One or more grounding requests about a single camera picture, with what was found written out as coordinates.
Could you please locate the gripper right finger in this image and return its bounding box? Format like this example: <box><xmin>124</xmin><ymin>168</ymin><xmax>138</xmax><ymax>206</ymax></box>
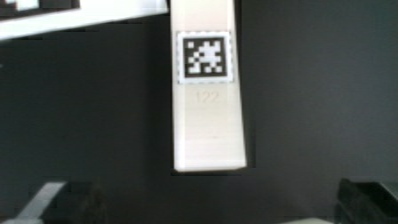
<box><xmin>333</xmin><ymin>178</ymin><xmax>398</xmax><ymax>224</ymax></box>

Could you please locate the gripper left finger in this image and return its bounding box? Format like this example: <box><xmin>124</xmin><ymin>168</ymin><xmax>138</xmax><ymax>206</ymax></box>
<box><xmin>6</xmin><ymin>181</ymin><xmax>106</xmax><ymax>224</ymax></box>

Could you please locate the white desk leg right centre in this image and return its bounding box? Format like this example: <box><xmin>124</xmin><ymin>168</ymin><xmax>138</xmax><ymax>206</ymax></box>
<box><xmin>170</xmin><ymin>0</ymin><xmax>246</xmax><ymax>173</ymax></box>

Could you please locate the white fiducial marker sheet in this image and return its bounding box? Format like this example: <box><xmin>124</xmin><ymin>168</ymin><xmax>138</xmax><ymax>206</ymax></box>
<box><xmin>0</xmin><ymin>0</ymin><xmax>168</xmax><ymax>41</ymax></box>

